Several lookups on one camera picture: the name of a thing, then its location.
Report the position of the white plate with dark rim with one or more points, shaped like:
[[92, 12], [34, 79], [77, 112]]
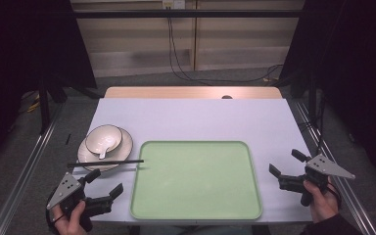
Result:
[[124, 150]]

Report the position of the aluminium rail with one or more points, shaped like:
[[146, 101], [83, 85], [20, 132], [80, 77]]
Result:
[[26, 169], [336, 169]]

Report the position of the black curtain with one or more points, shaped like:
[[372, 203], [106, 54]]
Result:
[[19, 58], [355, 65]]

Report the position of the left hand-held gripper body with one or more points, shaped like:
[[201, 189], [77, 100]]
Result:
[[66, 189]]

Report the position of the white bowl with dark rim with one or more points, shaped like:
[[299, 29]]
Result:
[[103, 138]]

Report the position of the white table sheet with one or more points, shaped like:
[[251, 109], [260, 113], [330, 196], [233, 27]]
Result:
[[196, 120]]

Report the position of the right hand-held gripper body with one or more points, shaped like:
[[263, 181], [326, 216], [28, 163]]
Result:
[[319, 169]]

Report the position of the green tray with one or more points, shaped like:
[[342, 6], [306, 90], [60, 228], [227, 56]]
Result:
[[196, 181]]

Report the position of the black chopstick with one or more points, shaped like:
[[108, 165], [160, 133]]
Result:
[[111, 162]]

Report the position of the wooden table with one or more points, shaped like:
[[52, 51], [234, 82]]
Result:
[[176, 92]]

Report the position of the black stand post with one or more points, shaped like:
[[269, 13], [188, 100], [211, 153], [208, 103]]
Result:
[[312, 98], [44, 107]]

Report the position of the wall socket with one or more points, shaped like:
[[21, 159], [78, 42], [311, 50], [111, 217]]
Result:
[[173, 3]]

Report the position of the black frame crossbar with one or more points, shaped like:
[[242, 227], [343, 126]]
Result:
[[182, 13]]

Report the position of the small black stick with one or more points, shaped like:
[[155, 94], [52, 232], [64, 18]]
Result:
[[68, 139]]

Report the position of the person's right hand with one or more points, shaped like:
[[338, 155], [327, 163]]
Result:
[[324, 204]]

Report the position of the white ceramic spoon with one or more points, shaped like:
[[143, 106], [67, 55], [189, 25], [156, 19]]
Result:
[[104, 148]]

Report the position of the person's left hand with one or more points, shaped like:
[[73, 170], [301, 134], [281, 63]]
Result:
[[71, 222]]

